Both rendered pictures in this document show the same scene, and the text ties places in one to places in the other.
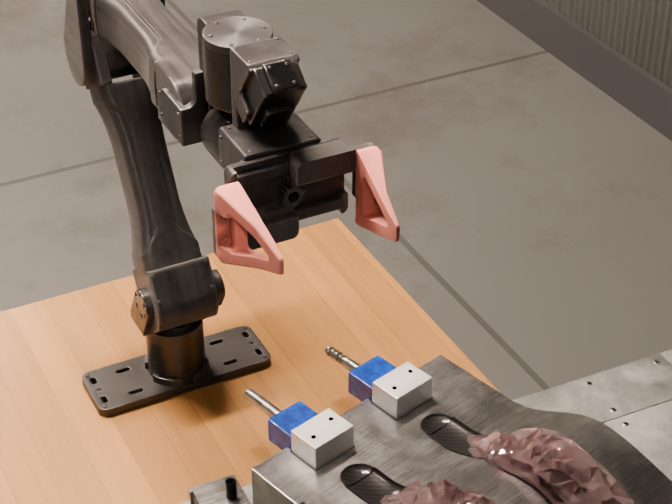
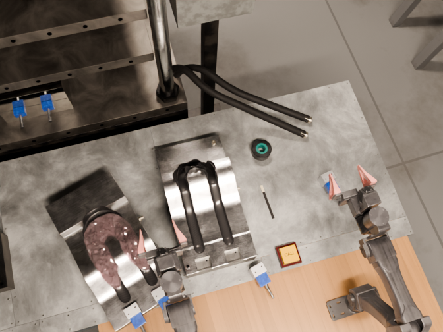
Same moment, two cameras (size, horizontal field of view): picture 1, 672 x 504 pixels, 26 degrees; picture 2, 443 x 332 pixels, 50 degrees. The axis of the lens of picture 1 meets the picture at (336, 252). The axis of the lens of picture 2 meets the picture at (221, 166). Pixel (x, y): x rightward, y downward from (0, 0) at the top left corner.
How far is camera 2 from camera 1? 1.42 m
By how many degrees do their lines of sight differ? 76
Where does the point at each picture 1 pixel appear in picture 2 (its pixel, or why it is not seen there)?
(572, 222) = not seen: outside the picture
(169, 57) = (190, 323)
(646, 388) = (53, 323)
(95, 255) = not seen: outside the picture
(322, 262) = not seen: outside the picture
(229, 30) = (173, 282)
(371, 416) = (143, 305)
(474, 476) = (123, 265)
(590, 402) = (73, 319)
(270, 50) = (163, 262)
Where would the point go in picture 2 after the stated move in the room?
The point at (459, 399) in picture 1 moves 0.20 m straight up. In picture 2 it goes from (116, 308) to (105, 304)
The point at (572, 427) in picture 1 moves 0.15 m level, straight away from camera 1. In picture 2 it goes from (91, 276) to (71, 319)
